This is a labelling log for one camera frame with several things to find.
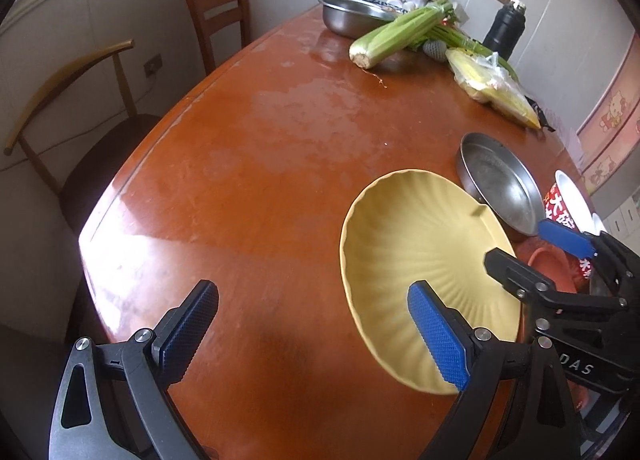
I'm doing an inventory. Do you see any large red noodle bowl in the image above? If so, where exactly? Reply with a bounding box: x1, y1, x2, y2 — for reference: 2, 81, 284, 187
544, 170, 596, 235

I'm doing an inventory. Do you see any yellow shell-shaped plate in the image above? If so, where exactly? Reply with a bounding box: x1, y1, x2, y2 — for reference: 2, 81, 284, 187
340, 170, 521, 395

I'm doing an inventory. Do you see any orange plastic basin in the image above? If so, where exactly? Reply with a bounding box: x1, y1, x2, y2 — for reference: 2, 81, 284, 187
515, 238, 589, 411

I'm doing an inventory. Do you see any small red noodle bowl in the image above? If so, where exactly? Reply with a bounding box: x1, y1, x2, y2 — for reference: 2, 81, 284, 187
579, 212, 606, 279

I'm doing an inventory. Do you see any round steel pan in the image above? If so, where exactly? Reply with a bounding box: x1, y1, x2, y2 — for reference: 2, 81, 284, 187
456, 133, 544, 238

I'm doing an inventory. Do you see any hello kitty pink curtain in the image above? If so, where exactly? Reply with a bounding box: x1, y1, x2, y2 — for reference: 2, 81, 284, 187
578, 34, 640, 194

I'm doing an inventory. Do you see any bagged yellow corn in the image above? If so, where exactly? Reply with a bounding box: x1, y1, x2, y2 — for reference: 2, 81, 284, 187
446, 48, 541, 130

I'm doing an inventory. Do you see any light wooden armrest chair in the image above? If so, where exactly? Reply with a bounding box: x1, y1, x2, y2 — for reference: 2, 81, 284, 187
3, 38, 163, 236

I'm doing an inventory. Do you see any white foam-netted fruit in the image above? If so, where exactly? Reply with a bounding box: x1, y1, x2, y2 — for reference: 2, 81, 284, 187
422, 40, 448, 62

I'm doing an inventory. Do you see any black thermos bottle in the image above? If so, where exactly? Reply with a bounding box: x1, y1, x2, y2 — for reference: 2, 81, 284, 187
482, 0, 526, 60

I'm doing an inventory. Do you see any large celery bunch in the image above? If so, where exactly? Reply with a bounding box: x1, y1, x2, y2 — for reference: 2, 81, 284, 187
348, 0, 457, 70

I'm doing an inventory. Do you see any steel mixing bowl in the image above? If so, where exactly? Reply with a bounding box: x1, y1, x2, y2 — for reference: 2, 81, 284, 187
319, 0, 399, 40

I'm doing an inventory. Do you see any dark wooden slat chair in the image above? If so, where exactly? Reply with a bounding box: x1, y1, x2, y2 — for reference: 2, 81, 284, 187
185, 0, 252, 74

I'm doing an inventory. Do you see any black folding frame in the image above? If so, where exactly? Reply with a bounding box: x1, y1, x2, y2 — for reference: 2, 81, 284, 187
526, 96, 555, 133

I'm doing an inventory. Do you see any wall power socket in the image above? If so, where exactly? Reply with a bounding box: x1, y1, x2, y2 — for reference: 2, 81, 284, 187
143, 54, 163, 78

